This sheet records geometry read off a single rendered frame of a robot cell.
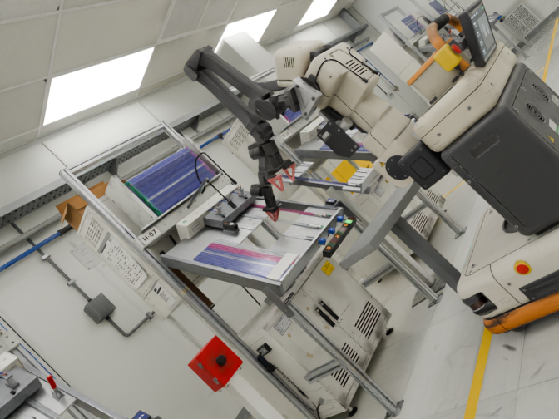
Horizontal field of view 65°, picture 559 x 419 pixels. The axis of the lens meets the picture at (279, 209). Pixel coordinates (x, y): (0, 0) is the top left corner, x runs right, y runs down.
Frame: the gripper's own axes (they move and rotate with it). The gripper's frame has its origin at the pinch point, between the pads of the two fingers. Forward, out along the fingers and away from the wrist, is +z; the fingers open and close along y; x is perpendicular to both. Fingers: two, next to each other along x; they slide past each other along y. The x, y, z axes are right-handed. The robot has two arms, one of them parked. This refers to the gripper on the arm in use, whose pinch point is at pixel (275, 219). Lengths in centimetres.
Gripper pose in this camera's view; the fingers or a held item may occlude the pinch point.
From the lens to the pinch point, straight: 240.4
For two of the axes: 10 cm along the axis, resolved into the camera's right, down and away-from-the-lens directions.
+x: 8.4, 0.3, -5.4
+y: -4.8, 4.9, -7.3
